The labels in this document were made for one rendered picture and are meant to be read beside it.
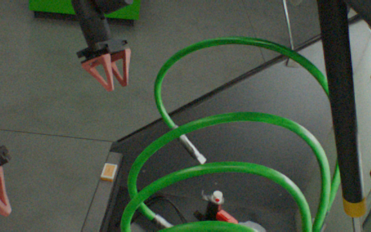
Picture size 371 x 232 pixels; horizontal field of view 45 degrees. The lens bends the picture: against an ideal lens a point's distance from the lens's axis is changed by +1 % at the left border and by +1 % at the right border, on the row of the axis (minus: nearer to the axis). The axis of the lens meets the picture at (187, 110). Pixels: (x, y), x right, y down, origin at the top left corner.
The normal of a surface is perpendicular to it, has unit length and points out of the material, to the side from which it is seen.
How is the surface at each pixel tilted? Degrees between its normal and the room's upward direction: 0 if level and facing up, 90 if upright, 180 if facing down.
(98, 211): 0
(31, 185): 0
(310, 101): 90
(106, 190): 0
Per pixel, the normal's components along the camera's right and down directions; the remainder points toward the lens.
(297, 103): -0.07, 0.54
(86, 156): 0.16, -0.82
